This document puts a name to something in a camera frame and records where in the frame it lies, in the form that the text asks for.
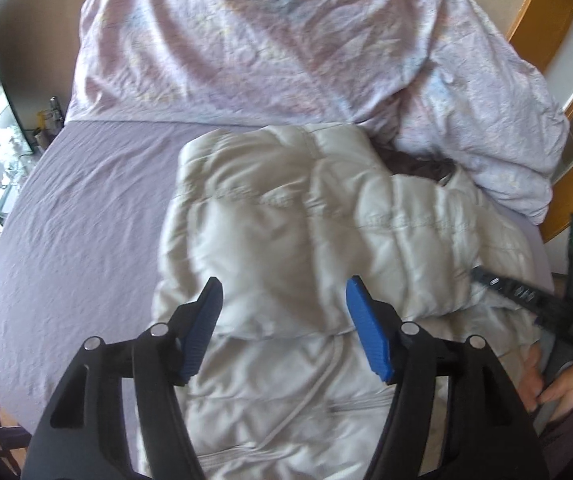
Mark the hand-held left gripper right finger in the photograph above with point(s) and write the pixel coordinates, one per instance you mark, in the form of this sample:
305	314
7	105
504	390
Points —
369	332

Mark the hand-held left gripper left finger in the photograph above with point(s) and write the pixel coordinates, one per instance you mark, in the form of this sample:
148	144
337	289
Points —
200	332

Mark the beige puffer jacket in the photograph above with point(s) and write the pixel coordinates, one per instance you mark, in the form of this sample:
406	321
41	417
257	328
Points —
291	220

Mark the person's right hand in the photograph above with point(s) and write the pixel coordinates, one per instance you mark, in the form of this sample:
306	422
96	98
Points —
569	390

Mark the bed with purple sheet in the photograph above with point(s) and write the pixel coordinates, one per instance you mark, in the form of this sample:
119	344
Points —
81	230

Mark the small items on windowsill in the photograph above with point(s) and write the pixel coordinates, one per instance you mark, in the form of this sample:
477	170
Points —
49	122

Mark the pink patterned duvet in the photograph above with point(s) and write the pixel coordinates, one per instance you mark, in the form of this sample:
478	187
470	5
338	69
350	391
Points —
246	45

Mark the wooden wardrobe with glass doors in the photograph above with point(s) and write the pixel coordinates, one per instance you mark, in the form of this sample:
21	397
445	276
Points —
541	15

